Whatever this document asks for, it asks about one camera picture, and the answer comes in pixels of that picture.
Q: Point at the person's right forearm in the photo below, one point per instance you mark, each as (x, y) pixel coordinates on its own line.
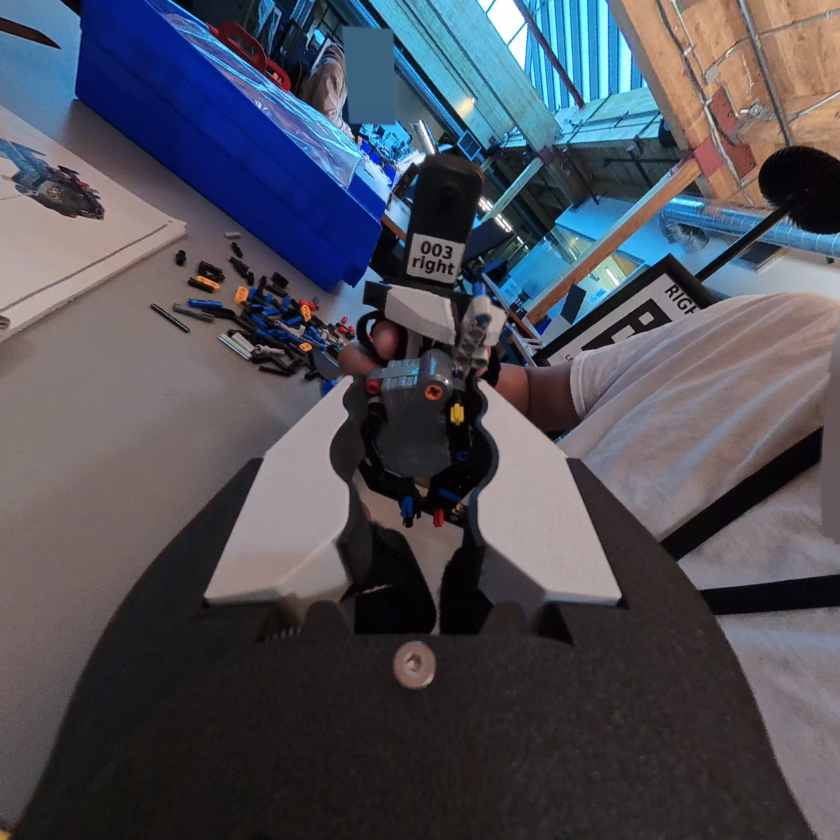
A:
(544, 394)

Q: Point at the person's right hand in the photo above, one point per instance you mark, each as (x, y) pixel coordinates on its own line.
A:
(361, 359)

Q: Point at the silver ventilation duct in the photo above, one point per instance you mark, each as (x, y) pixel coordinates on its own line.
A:
(715, 220)

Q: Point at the black framed white sign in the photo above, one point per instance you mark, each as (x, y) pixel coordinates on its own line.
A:
(630, 315)

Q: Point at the lego instruction booklet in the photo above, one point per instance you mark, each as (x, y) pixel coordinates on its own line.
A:
(72, 243)

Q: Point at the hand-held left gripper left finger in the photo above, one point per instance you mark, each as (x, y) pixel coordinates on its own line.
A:
(289, 512)

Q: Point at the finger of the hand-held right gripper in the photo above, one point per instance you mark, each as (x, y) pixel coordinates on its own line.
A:
(420, 312)

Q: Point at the clear plastic sheet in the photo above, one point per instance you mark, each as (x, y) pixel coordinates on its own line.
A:
(282, 111)

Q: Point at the black fuzzy microphone on pole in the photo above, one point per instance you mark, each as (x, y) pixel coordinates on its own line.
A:
(800, 187)

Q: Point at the dark grey lego assembly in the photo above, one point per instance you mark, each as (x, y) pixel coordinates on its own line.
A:
(413, 420)

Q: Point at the blue plastic storage bin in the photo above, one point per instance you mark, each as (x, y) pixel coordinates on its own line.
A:
(216, 164)

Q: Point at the light grey lego piece blue pin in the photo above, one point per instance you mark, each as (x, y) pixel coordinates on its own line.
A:
(478, 328)

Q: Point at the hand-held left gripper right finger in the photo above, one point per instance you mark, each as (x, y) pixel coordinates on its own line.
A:
(544, 512)

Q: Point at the pile of loose lego pieces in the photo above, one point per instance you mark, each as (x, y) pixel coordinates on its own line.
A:
(275, 321)

